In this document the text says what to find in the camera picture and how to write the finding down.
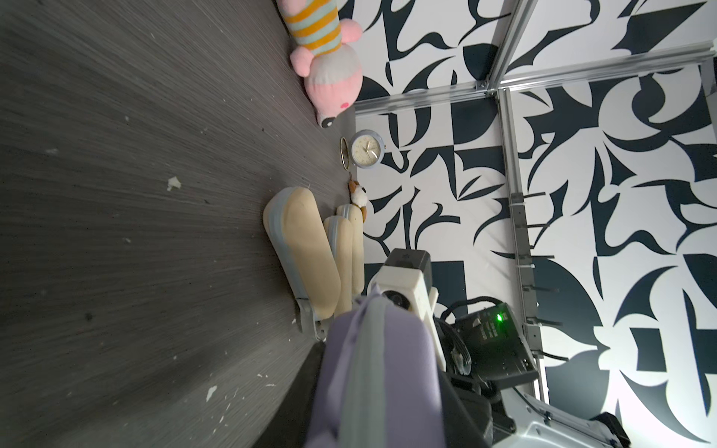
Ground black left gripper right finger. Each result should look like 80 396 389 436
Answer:
439 371 493 448

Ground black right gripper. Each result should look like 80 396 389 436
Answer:
434 302 539 417

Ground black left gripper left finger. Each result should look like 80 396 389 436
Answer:
252 342 326 448

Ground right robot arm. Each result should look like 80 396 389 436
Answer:
434 300 631 447

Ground brown white plush toy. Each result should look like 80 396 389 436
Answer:
348 179 369 222

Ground blue alarm clock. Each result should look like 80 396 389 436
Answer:
340 130 387 170

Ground pink plush toy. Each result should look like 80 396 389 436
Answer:
276 0 363 129

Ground wall hook rack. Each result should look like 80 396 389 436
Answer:
508 192 568 362

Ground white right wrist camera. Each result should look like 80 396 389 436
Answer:
367 248 447 371

